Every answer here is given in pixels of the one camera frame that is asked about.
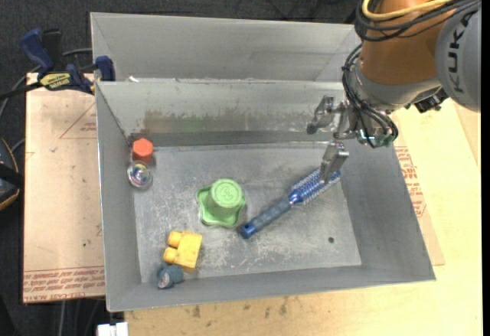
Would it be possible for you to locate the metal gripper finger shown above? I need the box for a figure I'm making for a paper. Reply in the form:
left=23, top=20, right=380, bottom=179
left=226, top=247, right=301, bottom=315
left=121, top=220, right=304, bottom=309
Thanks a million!
left=306, top=95, right=338, bottom=135
left=319, top=140, right=351, bottom=185

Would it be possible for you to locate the blue hairbrush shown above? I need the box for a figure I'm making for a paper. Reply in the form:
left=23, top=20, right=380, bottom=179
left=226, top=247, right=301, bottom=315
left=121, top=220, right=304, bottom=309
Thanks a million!
left=237, top=167, right=342, bottom=240

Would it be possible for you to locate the green plastic cup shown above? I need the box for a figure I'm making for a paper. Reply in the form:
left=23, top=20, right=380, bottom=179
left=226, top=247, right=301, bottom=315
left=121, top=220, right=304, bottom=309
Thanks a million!
left=195, top=178, right=247, bottom=229

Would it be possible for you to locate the grey metal bin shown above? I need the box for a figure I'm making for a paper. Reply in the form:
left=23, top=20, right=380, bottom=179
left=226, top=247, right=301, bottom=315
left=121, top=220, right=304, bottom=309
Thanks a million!
left=89, top=11, right=437, bottom=314

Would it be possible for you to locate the yellow toy building block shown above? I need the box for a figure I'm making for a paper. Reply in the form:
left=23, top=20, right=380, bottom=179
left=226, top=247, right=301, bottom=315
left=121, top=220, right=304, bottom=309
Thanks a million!
left=162, top=230, right=204, bottom=274

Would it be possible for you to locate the orange-red hexagonal block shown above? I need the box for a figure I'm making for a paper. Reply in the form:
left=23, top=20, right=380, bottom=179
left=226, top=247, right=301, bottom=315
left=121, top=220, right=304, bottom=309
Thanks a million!
left=132, top=137, right=155, bottom=165

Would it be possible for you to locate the grey-teal toy animal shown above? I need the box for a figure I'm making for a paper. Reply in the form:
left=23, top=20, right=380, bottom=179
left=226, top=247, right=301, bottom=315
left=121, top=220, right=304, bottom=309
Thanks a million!
left=156, top=263, right=186, bottom=291

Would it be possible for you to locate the brown cardboard board red print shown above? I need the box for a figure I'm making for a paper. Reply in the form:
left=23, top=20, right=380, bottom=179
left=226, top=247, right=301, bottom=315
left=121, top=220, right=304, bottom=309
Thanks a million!
left=21, top=72, right=447, bottom=305

